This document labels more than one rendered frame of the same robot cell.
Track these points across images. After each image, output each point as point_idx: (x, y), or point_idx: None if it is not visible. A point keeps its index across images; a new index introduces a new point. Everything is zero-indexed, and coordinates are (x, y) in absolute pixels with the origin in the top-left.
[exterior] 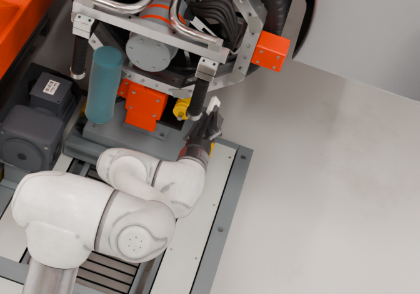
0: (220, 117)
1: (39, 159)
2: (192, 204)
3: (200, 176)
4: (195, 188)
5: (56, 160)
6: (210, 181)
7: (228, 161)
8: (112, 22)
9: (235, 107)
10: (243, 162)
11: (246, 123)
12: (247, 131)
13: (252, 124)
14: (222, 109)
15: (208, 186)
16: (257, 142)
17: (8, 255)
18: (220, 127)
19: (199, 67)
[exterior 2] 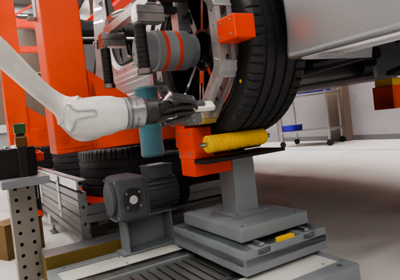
0: (193, 99)
1: (112, 197)
2: (79, 109)
3: (110, 99)
4: (93, 100)
5: (135, 212)
6: (282, 273)
7: (319, 266)
8: (112, 27)
9: (380, 257)
10: (336, 268)
11: (384, 266)
12: (380, 270)
13: (391, 267)
14: (363, 256)
15: (275, 276)
16: (387, 277)
17: (65, 278)
18: (180, 97)
19: (130, 12)
